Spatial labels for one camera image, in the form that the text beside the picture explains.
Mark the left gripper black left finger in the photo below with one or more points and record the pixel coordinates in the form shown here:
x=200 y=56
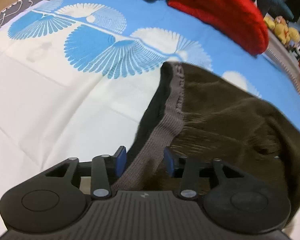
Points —
x=62 y=180

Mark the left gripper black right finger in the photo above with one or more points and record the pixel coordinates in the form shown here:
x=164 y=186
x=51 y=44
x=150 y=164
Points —
x=190 y=170

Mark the dark brown corduroy pants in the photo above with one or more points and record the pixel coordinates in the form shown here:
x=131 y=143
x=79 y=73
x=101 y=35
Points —
x=200 y=115

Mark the blue white patterned bedsheet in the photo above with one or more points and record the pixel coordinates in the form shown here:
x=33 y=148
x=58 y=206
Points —
x=76 y=77

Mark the red knitted garment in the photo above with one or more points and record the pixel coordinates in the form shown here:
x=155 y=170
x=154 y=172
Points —
x=240 y=20

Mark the yellow plush toys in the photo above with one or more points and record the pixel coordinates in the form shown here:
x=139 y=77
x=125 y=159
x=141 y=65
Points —
x=288 y=36

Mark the dark teal plush toy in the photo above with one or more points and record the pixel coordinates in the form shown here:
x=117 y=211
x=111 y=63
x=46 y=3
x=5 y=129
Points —
x=277 y=7

